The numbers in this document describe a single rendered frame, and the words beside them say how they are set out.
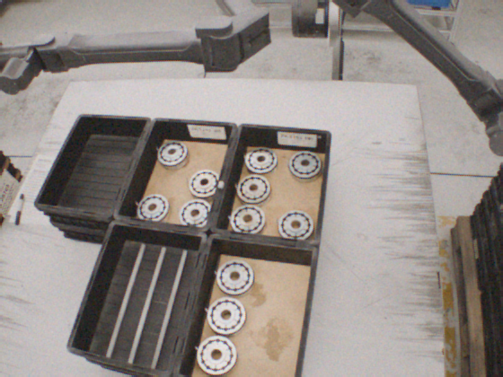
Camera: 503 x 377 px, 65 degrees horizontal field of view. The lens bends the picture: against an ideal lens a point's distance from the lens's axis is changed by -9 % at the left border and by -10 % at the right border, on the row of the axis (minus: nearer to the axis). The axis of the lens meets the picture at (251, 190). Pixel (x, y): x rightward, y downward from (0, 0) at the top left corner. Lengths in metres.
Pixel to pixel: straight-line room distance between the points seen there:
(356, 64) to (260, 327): 2.22
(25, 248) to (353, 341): 1.18
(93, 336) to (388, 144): 1.19
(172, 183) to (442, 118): 1.86
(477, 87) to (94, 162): 1.24
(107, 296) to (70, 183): 0.47
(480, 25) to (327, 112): 2.22
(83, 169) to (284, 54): 1.91
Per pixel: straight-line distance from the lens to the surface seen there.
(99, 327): 1.29
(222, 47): 0.81
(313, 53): 3.11
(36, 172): 1.88
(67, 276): 1.56
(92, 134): 1.69
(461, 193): 2.48
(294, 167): 1.36
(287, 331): 1.17
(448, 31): 3.28
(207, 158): 1.45
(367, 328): 1.32
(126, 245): 1.36
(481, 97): 0.95
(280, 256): 1.20
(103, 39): 0.92
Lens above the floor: 1.96
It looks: 56 degrees down
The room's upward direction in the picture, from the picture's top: 10 degrees counter-clockwise
